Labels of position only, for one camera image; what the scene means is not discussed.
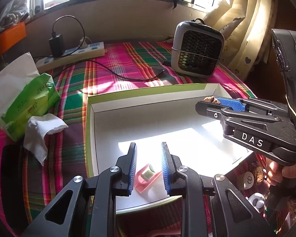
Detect black hairbrush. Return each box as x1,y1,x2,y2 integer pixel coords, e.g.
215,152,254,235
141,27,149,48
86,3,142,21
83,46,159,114
0,143,28,233

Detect plastic bags on shelf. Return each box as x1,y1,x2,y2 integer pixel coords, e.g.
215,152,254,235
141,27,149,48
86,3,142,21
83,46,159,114
0,0,30,33

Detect crumpled white tissue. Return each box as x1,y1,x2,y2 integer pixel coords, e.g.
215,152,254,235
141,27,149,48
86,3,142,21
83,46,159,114
23,113,68,166

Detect brown walnut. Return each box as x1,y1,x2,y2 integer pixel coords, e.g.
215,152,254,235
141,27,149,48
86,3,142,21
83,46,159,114
203,96,221,104
250,162,266,186

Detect black charger with cable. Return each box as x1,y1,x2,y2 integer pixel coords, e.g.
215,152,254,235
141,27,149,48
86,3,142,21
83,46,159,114
33,15,165,82

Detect green white cardboard box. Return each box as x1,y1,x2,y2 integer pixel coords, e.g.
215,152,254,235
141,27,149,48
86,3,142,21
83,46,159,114
85,82,254,215

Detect grey mini fan heater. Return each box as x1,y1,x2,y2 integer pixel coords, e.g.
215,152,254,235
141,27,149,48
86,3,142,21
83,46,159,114
170,18,225,78

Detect green tissue pack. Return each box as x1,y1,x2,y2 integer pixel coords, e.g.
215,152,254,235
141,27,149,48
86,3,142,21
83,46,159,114
0,53,60,141

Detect orange box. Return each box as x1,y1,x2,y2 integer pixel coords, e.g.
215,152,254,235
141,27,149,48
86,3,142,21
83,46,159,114
0,22,26,56

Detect cream heart curtain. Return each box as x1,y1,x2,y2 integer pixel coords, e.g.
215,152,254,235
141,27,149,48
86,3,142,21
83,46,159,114
204,0,278,81

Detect white round jar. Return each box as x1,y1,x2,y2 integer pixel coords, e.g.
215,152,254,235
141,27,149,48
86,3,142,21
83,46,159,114
237,171,255,190

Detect white power strip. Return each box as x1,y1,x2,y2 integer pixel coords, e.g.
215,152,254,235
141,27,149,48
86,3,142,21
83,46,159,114
36,42,107,73

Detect white egg-shaped case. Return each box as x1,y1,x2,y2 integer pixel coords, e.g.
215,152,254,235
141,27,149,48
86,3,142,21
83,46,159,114
247,193,265,211

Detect person right hand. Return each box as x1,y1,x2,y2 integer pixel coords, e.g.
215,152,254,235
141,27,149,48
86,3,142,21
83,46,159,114
266,158,296,187

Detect plaid bedspread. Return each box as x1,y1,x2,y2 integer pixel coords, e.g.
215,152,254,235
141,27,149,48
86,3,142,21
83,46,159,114
0,40,257,237

